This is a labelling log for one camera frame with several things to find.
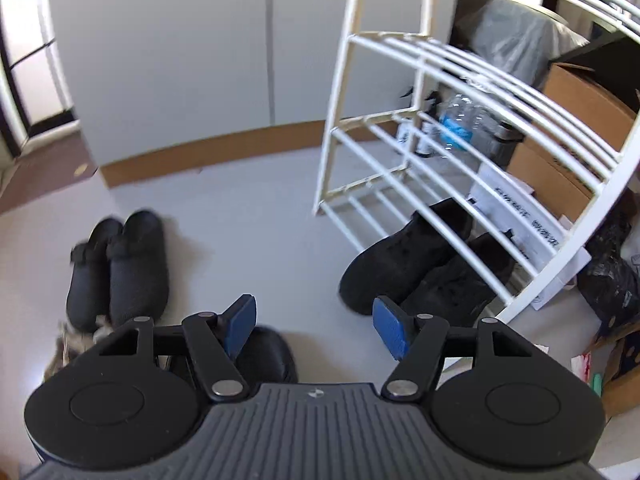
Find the blue dotted cardboard box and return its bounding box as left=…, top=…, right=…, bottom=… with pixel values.
left=582, top=320, right=640, bottom=418

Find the printed brown cardboard box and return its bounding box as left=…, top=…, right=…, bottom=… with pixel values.
left=507, top=62, right=640, bottom=211

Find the grey plastic cover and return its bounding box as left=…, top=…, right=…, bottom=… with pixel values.
left=452, top=0, right=591, bottom=92

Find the white labelled parcel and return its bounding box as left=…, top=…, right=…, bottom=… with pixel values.
left=467, top=165, right=592, bottom=311

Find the white metal shoe rack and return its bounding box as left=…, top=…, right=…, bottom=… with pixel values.
left=312, top=0, right=640, bottom=325

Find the clear plastic water bottle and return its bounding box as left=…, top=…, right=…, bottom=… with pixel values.
left=439, top=92, right=501, bottom=161

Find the black mesh lace-up sneaker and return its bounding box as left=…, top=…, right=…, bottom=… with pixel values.
left=339, top=198, right=475, bottom=317
left=400, top=232, right=517, bottom=330

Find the dark grey buckle strap clog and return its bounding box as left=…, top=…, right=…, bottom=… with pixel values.
left=106, top=210, right=169, bottom=328
left=66, top=217, right=126, bottom=333

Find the black framed glass door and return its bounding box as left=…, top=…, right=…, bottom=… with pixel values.
left=0, top=0, right=81, bottom=153

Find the dark pump bottle white label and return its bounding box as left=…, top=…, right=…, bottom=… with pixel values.
left=417, top=91, right=443, bottom=157
left=397, top=87, right=420, bottom=157

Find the black chunky heel strap clog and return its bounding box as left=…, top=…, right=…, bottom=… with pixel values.
left=234, top=326, right=299, bottom=386

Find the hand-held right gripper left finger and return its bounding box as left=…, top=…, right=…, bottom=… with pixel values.
left=95, top=294, right=257, bottom=402

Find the white printed lace-up sneaker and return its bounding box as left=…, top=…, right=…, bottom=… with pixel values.
left=44, top=315, right=112, bottom=386

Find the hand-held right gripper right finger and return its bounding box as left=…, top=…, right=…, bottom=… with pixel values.
left=372, top=296, right=543, bottom=402

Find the black plastic bag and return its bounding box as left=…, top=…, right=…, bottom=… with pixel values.
left=577, top=195, right=640, bottom=331

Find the brown door mat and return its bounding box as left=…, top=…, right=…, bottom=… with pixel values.
left=0, top=132, right=97, bottom=216

